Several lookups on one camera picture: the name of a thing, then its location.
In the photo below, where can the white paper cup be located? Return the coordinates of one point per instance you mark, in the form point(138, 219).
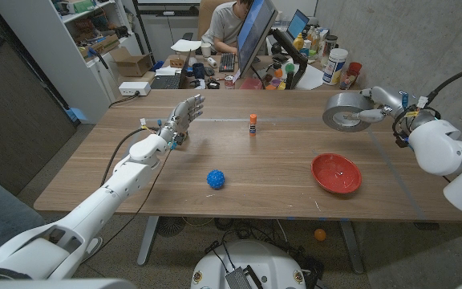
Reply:
point(205, 50)

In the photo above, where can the blue spiky ball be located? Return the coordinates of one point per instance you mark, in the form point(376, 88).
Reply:
point(216, 179)

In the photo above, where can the orange capped glue stick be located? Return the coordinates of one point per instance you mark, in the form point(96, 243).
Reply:
point(253, 125)

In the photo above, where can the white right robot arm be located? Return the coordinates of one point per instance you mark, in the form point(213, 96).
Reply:
point(435, 148)

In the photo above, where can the black keyboard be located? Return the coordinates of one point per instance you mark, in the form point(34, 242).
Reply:
point(227, 63)

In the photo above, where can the black floor fan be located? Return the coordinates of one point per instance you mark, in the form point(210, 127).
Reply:
point(171, 226)

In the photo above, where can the dark blue mug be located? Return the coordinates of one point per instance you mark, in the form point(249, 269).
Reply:
point(198, 71)

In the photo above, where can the white power box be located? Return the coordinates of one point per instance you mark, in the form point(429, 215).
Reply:
point(134, 88)

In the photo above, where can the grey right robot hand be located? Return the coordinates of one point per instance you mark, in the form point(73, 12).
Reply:
point(399, 106)

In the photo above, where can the printed cardboard box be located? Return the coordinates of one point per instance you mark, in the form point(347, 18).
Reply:
point(102, 44)

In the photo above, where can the soda can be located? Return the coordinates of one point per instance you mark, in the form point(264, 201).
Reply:
point(229, 82)

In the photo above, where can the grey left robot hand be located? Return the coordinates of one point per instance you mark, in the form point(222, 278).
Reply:
point(183, 118)

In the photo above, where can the small laptop with blue screen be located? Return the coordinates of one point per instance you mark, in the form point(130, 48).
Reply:
point(297, 24)

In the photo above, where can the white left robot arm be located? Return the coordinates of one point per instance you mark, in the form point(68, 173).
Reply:
point(126, 180)

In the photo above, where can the grey power brick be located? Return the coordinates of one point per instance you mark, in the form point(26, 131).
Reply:
point(238, 279)

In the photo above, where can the grey table leg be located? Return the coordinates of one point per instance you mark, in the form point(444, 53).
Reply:
point(147, 241)
point(352, 247)

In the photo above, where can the brown office chair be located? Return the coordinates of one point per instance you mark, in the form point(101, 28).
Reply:
point(205, 12)

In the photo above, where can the white shelf unit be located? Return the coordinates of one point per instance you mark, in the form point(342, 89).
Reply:
point(66, 72)

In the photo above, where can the white canister with blue label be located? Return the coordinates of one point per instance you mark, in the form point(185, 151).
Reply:
point(334, 66)

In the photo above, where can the large tilted monitor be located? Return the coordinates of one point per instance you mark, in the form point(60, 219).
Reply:
point(255, 32)

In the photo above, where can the open cardboard box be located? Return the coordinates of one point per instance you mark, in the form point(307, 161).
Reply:
point(134, 66)

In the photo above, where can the red bowl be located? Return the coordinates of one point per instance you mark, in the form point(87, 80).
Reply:
point(335, 174)

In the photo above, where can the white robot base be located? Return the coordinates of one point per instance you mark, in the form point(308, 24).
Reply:
point(255, 257)

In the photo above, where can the black laptop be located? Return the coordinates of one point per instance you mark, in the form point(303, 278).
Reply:
point(167, 81)

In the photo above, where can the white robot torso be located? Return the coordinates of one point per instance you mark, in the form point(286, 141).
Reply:
point(54, 284)

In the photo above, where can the grey duct tape roll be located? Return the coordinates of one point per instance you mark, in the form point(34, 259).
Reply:
point(335, 100)

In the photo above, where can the yellow bottle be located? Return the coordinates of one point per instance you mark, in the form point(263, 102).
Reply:
point(298, 42)

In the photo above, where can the orange ball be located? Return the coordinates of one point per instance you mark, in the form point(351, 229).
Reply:
point(320, 234)

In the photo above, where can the seated person in grey shirt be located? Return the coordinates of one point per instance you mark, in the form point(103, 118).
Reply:
point(223, 26)

